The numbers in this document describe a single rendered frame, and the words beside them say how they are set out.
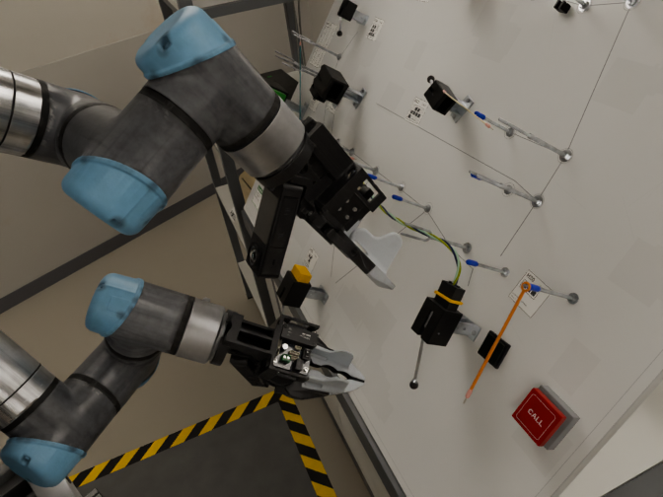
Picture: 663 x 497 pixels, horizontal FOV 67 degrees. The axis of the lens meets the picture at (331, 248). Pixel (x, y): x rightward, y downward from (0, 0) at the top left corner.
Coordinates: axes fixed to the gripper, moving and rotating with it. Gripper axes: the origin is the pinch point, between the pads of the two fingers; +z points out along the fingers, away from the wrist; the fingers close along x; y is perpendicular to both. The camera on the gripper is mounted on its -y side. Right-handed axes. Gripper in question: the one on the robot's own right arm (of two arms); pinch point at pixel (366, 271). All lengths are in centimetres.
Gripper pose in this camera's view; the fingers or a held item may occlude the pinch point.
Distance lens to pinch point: 63.2
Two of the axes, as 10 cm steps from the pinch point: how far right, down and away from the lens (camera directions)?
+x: -4.4, -4.2, 8.0
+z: 5.7, 5.6, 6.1
